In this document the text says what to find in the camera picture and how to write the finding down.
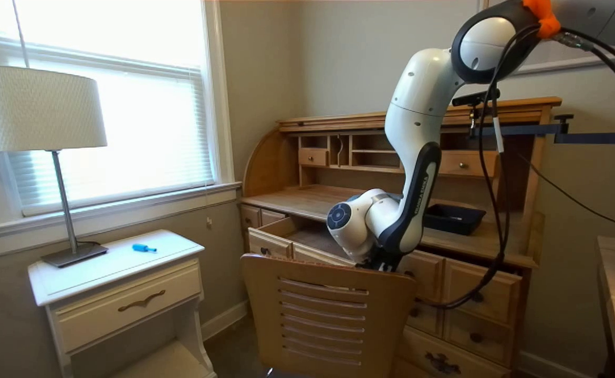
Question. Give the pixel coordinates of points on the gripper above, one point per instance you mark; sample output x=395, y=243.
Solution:
x=384, y=262

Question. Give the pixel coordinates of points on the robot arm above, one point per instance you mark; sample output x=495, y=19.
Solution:
x=417, y=115

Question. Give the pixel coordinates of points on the dark round drawer knob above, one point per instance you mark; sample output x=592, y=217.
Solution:
x=415, y=312
x=476, y=337
x=477, y=297

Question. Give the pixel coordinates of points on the two-panel wooden desk drawer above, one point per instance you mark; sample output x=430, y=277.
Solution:
x=491, y=291
x=491, y=336
x=250, y=216

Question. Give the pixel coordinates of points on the wide wooden desk drawer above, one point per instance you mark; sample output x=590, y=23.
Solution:
x=270, y=244

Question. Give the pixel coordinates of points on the small wooden cubby drawer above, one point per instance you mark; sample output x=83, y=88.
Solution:
x=313, y=157
x=475, y=164

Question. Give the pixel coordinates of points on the deep wooden desk drawer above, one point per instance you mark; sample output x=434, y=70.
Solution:
x=470, y=359

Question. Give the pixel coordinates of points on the white nightstand drawer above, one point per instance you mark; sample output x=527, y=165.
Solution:
x=128, y=310

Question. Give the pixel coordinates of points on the wooden roll-top desk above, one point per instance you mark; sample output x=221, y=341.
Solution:
x=339, y=202

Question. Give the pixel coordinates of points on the wooden slatted chair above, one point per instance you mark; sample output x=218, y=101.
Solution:
x=328, y=315

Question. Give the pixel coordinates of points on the black plastic tray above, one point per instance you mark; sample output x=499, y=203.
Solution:
x=451, y=218

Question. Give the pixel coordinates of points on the small blue tool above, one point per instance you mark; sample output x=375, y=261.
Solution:
x=142, y=248

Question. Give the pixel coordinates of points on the white nightstand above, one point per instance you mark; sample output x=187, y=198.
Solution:
x=113, y=283

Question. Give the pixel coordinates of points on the window with white blinds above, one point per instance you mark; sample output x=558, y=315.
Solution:
x=118, y=105

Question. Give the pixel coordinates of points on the table lamp with white shade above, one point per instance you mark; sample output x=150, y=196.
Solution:
x=34, y=107

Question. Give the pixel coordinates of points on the camera on mount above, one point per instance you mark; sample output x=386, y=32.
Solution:
x=591, y=137

